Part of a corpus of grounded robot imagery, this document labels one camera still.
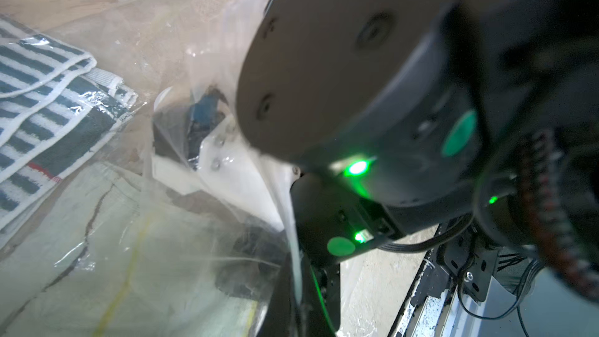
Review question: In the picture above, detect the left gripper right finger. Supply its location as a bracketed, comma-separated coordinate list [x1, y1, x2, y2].
[304, 257, 339, 336]

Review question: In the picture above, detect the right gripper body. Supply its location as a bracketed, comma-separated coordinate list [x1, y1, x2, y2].
[151, 86, 288, 300]

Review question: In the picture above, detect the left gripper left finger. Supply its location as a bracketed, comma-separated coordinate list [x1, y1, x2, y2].
[257, 254, 298, 337]

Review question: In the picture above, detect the clear plastic vacuum bag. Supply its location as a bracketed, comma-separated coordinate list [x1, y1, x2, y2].
[1, 0, 298, 336]

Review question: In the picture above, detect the pale green towel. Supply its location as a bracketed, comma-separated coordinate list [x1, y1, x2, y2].
[1, 163, 257, 336]

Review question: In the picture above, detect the green white striped towel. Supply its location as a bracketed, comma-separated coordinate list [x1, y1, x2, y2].
[1, 16, 138, 227]

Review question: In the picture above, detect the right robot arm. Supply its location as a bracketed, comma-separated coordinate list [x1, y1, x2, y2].
[153, 0, 598, 301]

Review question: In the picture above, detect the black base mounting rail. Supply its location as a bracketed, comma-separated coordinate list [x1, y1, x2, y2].
[388, 229, 499, 336]

